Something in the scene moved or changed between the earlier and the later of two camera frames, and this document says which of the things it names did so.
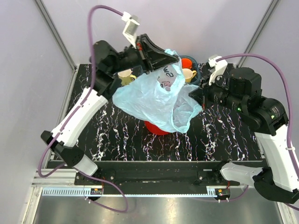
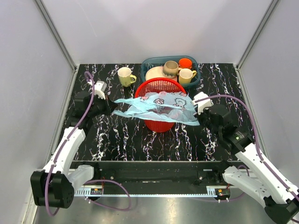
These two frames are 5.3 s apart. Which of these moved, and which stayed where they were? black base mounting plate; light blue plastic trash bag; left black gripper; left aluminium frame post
Moved: light blue plastic trash bag; left black gripper
Stayed: left aluminium frame post; black base mounting plate
